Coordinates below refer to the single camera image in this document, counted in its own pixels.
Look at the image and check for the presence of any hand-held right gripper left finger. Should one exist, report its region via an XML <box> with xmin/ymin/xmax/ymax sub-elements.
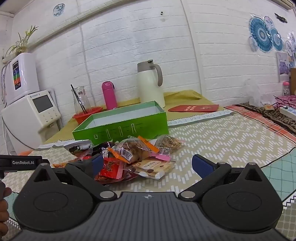
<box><xmin>31</xmin><ymin>153</ymin><xmax>118</xmax><ymax>201</ymax></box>

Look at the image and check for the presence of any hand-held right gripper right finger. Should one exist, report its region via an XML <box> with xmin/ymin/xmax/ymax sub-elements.
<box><xmin>179</xmin><ymin>154</ymin><xmax>263</xmax><ymax>200</ymax></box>

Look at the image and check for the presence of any pile of snack packets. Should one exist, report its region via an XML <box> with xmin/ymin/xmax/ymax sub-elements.
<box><xmin>53</xmin><ymin>135</ymin><xmax>184</xmax><ymax>186</ymax></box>

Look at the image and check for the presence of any green cardboard box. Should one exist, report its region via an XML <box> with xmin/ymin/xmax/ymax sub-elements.
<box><xmin>72</xmin><ymin>100</ymin><xmax>170</xmax><ymax>146</ymax></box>

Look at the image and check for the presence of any person's left hand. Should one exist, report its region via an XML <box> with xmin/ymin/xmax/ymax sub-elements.
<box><xmin>0</xmin><ymin>181</ymin><xmax>12</xmax><ymax>235</ymax></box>

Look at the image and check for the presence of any white water dispenser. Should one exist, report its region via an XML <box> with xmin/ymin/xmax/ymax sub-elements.
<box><xmin>1</xmin><ymin>89</ymin><xmax>62</xmax><ymax>155</ymax></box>

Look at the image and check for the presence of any red plastic basket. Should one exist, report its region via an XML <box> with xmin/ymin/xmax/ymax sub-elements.
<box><xmin>72</xmin><ymin>106</ymin><xmax>103</xmax><ymax>125</ymax></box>

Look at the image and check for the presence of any red envelope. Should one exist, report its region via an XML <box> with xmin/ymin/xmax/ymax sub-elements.
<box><xmin>168</xmin><ymin>104</ymin><xmax>220</xmax><ymax>113</ymax></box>

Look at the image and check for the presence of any glass carafe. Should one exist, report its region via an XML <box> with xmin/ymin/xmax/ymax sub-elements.
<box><xmin>71</xmin><ymin>86</ymin><xmax>92</xmax><ymax>114</ymax></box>

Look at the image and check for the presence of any pink thermos bottle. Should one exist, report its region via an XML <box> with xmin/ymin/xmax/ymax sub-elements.
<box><xmin>102</xmin><ymin>81</ymin><xmax>118</xmax><ymax>111</ymax></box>

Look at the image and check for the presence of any yellow-green tablecloth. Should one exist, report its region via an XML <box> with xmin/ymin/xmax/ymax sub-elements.
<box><xmin>44</xmin><ymin>90</ymin><xmax>225</xmax><ymax>144</ymax></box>

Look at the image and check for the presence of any red plaid cloth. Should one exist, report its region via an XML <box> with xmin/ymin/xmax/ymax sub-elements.
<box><xmin>225</xmin><ymin>104</ymin><xmax>296</xmax><ymax>149</ymax></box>

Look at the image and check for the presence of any teal patterned sheet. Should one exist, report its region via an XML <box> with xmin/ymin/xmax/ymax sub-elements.
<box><xmin>261</xmin><ymin>152</ymin><xmax>296</xmax><ymax>209</ymax></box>

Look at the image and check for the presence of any white water purifier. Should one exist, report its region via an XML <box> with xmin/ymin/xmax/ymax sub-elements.
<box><xmin>2</xmin><ymin>53</ymin><xmax>40</xmax><ymax>105</ymax></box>

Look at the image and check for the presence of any brown patterned cloth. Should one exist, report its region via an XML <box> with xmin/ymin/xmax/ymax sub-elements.
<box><xmin>238</xmin><ymin>101</ymin><xmax>296</xmax><ymax>133</ymax></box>

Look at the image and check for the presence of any cream thermos jug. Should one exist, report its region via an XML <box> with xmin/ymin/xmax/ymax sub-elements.
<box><xmin>137</xmin><ymin>60</ymin><xmax>166</xmax><ymax>108</ymax></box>

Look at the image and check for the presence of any clear plastic bag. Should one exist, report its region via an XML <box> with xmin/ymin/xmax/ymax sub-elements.
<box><xmin>245</xmin><ymin>78</ymin><xmax>278</xmax><ymax>107</ymax></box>

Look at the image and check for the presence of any white power strip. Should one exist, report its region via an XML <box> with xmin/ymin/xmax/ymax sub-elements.
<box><xmin>280</xmin><ymin>105</ymin><xmax>296</xmax><ymax>121</ymax></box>

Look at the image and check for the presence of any green potted plant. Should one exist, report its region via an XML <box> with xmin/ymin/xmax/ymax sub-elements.
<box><xmin>5</xmin><ymin>25</ymin><xmax>39</xmax><ymax>57</ymax></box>

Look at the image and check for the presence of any large blue paper fan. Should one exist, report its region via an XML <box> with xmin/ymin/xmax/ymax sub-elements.
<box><xmin>249</xmin><ymin>17</ymin><xmax>274</xmax><ymax>53</ymax></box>

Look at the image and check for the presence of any small blue paper fan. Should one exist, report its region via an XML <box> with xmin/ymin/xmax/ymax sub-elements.
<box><xmin>269</xmin><ymin>28</ymin><xmax>285</xmax><ymax>52</ymax></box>

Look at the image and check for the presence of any white air conditioner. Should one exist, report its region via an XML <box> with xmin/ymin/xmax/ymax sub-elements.
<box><xmin>276</xmin><ymin>0</ymin><xmax>295</xmax><ymax>10</ymax></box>

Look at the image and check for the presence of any metal hose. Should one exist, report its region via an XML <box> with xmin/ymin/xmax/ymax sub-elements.
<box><xmin>0</xmin><ymin>65</ymin><xmax>8</xmax><ymax>107</ymax></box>

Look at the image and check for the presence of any white wall cable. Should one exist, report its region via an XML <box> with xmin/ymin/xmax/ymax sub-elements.
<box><xmin>78</xmin><ymin>21</ymin><xmax>93</xmax><ymax>110</ymax></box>

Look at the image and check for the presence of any purple wall picture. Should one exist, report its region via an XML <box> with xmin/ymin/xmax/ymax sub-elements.
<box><xmin>276</xmin><ymin>51</ymin><xmax>290</xmax><ymax>82</ymax></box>

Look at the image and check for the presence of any round wall plate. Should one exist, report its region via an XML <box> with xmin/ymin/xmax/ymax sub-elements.
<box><xmin>53</xmin><ymin>3</ymin><xmax>65</xmax><ymax>17</ymax></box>

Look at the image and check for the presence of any black wall hook rack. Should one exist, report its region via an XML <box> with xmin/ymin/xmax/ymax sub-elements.
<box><xmin>274</xmin><ymin>13</ymin><xmax>288</xmax><ymax>24</ymax></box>

